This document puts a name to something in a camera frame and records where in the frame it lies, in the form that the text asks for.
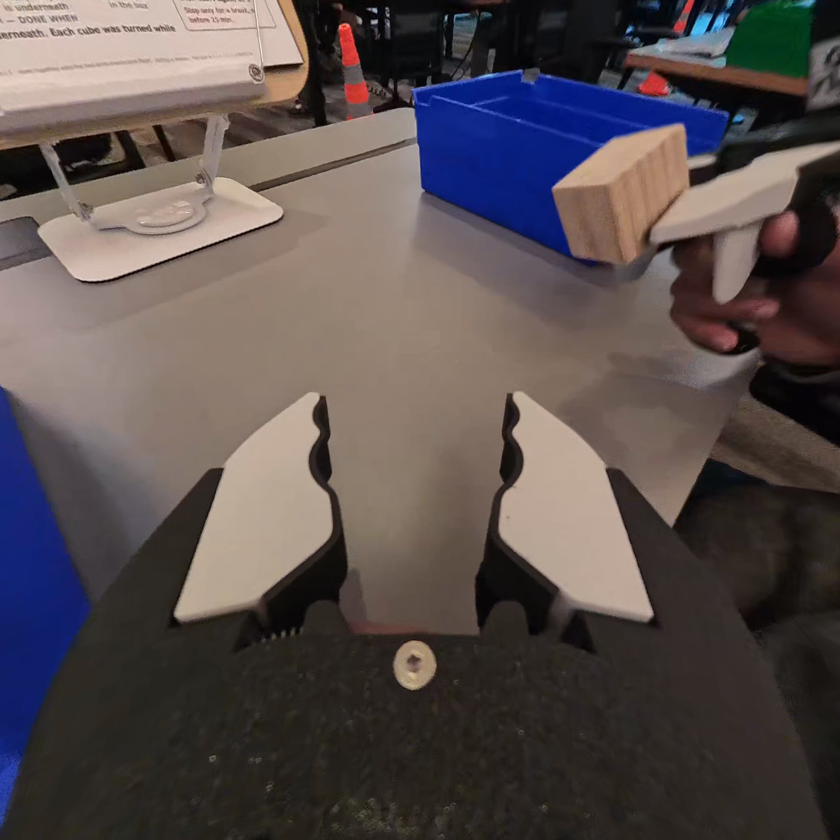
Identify wooden-edged table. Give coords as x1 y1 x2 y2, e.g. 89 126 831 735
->
623 39 811 99

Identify blue plastic bin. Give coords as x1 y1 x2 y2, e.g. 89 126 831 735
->
0 387 91 802
412 69 731 266

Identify printed instruction sheet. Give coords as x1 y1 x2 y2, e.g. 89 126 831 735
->
0 0 304 132

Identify orange traffic cone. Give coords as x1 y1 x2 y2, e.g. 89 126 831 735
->
338 23 374 119

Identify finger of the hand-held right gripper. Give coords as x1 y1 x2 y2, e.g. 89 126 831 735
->
648 140 840 305
607 244 658 284

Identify grey hooded sweatshirt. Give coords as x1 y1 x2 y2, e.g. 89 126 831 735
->
676 459 840 840

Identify person's right hand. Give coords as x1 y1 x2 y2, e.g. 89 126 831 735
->
669 211 840 368

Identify green box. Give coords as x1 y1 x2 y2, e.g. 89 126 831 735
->
725 7 815 78

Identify grey desk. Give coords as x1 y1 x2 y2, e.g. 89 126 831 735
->
0 108 759 647

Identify white document stand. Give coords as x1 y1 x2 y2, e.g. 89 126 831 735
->
0 0 309 284

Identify wooden block with blue stripe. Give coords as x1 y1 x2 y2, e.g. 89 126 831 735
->
553 123 690 265

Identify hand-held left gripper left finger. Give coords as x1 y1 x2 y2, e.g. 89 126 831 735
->
172 392 347 647

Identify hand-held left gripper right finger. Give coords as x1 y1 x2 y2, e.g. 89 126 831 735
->
476 392 655 647

